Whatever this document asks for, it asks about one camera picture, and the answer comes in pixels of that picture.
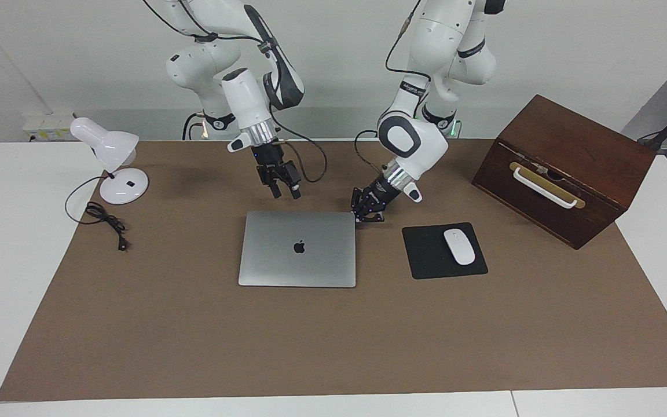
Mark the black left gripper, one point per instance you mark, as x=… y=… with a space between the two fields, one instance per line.
x=377 y=194

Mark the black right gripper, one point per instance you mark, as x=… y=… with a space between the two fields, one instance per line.
x=272 y=165

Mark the grey laptop with apple logo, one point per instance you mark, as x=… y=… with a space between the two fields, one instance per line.
x=299 y=266

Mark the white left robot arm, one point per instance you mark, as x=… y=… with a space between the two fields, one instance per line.
x=426 y=35

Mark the black mouse pad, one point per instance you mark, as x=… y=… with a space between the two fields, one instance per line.
x=426 y=255

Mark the white computer mouse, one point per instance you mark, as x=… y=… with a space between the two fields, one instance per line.
x=460 y=247

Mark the brown table mat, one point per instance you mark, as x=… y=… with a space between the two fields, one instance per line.
x=333 y=341

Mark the white desk lamp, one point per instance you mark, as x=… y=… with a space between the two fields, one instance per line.
x=107 y=145

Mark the gold plate on box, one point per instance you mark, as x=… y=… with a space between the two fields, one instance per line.
x=581 y=203

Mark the dark brown wooden box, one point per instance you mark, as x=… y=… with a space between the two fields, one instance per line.
x=565 y=133

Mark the white wall power strip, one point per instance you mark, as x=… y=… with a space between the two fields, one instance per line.
x=50 y=127

